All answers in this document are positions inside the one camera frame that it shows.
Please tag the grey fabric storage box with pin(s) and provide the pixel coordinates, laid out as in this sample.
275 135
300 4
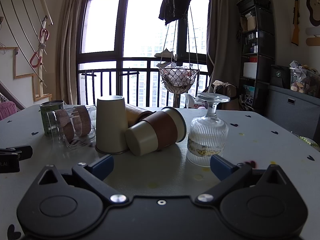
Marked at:
292 112

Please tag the wooden frame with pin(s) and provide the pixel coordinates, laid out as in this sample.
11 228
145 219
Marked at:
23 62

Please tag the plain cream cup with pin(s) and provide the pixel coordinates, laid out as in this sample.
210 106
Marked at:
111 125

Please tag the clear glass mug woven bands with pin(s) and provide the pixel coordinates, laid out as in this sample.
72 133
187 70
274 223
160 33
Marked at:
72 125

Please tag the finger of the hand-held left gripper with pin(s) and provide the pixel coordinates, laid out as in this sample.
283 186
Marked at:
25 152

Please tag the green tin can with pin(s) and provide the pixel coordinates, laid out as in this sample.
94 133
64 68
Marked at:
48 110

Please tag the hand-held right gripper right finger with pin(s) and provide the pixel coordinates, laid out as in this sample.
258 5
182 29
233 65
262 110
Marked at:
221 167

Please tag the clear plastic storage bin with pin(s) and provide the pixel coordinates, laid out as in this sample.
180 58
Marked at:
306 81

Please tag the black storage shelf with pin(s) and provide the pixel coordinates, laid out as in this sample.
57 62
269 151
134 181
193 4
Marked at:
262 55

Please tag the ribbed clear glass goblet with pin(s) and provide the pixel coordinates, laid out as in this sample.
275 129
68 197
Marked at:
208 135

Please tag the pair of sneakers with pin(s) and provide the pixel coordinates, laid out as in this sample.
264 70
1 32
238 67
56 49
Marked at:
165 53

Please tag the beige curtain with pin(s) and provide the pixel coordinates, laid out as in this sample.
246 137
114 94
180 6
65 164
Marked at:
221 42
67 50

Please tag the pink cushion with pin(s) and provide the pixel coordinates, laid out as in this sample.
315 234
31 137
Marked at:
7 110

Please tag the pink hook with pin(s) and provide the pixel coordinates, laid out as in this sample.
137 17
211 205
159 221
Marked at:
45 33
35 58

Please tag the toy rifle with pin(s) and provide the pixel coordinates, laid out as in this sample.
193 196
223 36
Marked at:
296 22

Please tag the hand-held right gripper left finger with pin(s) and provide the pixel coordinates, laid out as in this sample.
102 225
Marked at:
103 167

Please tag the tan and brown tumbler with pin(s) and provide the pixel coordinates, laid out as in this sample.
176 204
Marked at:
135 116

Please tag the cream cup with brown sleeve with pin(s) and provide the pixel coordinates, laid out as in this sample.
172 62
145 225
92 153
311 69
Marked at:
160 130

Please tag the black box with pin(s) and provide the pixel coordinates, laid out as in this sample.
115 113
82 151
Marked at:
280 76

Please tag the tan backpack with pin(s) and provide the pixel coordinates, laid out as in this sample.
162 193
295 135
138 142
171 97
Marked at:
225 92

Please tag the black hanging jacket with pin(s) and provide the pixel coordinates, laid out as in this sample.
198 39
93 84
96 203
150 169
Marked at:
176 1

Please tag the balcony railing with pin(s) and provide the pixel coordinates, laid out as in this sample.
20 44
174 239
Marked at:
145 75

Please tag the brown wavy wall decoration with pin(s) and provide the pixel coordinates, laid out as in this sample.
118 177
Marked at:
312 2

